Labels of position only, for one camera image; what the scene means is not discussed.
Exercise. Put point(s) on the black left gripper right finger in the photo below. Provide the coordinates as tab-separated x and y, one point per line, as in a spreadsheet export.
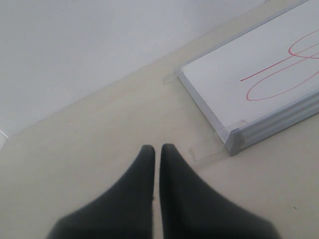
191	209

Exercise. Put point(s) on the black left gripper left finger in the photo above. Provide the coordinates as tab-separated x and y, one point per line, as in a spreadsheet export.
123	212

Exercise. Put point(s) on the clear tape corner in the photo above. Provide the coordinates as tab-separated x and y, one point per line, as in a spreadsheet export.
207	152
175	75

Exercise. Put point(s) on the white whiteboard with aluminium frame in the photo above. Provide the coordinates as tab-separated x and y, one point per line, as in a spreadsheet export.
261	81

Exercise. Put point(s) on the clear tape front left corner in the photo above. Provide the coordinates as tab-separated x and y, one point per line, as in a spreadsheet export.
207	152

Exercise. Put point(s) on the clear tape back left corner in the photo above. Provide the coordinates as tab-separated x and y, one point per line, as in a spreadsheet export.
175	75

